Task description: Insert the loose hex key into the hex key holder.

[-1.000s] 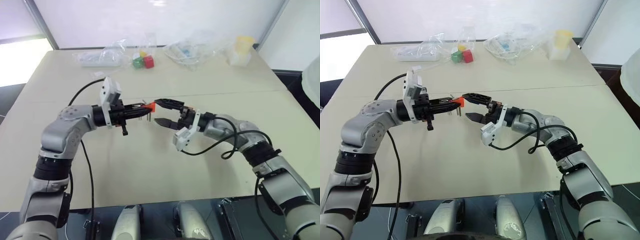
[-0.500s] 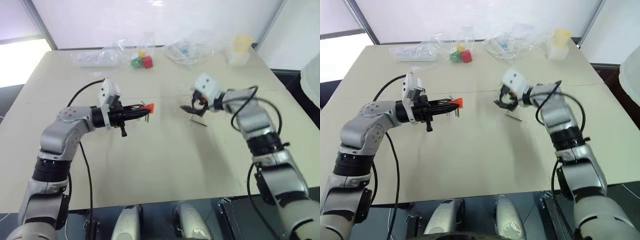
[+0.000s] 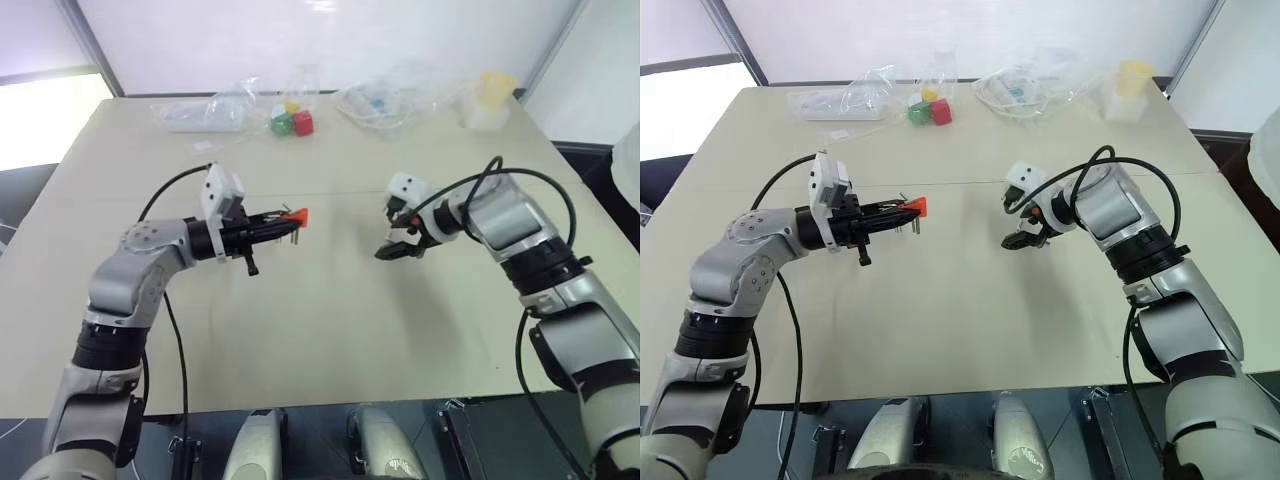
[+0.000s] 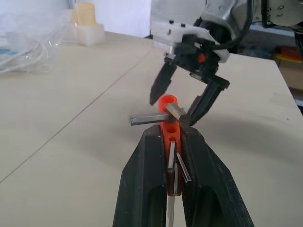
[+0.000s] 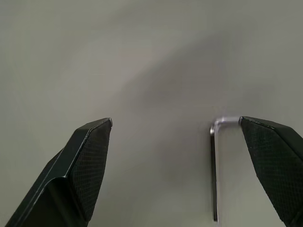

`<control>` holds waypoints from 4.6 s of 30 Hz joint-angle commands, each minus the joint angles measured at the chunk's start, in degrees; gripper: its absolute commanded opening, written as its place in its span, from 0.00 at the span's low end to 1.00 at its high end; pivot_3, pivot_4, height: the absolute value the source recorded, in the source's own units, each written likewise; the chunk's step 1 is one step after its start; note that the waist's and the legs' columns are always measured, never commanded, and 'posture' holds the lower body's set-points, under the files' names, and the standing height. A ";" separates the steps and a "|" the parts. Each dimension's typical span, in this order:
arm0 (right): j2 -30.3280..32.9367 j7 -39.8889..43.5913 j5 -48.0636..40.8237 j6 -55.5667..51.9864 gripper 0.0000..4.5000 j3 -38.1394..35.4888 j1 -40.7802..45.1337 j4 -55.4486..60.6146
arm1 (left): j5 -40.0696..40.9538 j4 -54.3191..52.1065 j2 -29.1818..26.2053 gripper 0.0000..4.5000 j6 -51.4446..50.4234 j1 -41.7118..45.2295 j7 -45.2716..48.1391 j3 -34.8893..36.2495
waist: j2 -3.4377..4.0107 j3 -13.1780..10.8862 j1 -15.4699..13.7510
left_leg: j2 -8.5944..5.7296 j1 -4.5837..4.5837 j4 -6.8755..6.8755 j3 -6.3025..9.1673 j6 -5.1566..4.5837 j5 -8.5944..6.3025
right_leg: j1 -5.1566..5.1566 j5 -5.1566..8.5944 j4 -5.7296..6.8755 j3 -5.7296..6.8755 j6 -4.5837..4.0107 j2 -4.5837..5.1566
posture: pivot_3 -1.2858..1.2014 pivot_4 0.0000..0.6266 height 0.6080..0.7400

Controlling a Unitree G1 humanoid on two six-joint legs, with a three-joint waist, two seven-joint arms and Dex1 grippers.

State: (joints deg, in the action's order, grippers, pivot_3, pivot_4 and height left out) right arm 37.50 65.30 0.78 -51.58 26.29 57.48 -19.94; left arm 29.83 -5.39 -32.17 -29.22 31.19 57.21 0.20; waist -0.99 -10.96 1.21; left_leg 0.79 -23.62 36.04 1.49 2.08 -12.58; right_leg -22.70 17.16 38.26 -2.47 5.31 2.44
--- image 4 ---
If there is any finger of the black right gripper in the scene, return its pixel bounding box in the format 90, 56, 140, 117
186, 81, 226, 126
149, 61, 178, 106

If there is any clear plastic bag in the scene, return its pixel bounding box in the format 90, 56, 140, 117
0, 9, 80, 75

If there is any red hex key holder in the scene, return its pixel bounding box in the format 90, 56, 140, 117
158, 94, 183, 197

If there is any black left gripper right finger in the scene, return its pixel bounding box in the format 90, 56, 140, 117
179, 125, 255, 227

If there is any large silver hex key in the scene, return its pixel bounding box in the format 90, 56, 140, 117
130, 103, 190, 127

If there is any beige foam piece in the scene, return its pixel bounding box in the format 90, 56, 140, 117
71, 1, 97, 26

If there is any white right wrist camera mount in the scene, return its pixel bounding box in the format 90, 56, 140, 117
151, 20, 230, 64

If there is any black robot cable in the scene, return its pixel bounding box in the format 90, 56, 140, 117
212, 0, 276, 52

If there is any white and cream container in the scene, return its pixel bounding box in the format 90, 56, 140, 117
76, 23, 105, 46

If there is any yellow and red box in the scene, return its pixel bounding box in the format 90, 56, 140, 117
272, 45, 303, 62

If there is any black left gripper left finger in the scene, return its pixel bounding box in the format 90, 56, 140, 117
113, 125, 169, 227

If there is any small silver hex key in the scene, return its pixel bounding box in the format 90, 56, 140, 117
167, 140, 177, 172
168, 162, 180, 227
176, 152, 192, 185

